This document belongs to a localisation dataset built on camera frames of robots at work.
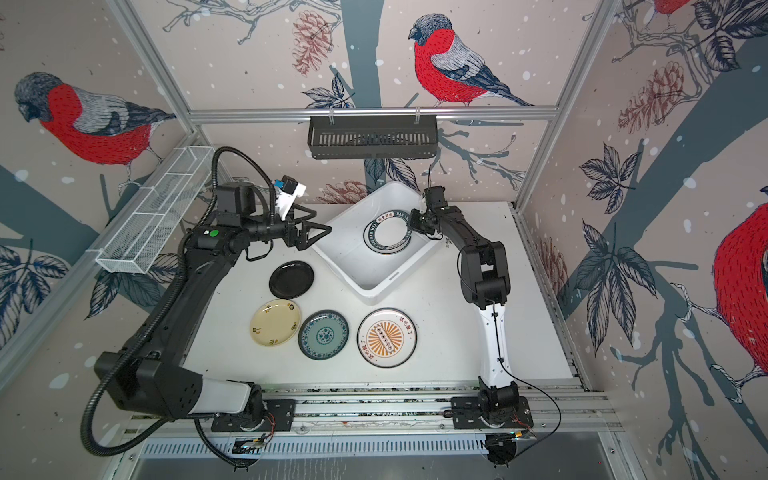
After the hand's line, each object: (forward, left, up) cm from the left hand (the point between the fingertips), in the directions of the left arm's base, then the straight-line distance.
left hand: (318, 220), depth 70 cm
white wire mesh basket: (-5, +45, -5) cm, 46 cm away
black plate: (+4, +16, -34) cm, 38 cm away
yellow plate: (-11, +18, -34) cm, 40 cm away
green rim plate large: (+23, -17, -33) cm, 44 cm away
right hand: (+23, -24, -28) cm, 43 cm away
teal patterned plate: (-14, +3, -36) cm, 38 cm away
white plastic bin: (+7, -9, -36) cm, 38 cm away
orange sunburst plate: (-15, -16, -35) cm, 41 cm away
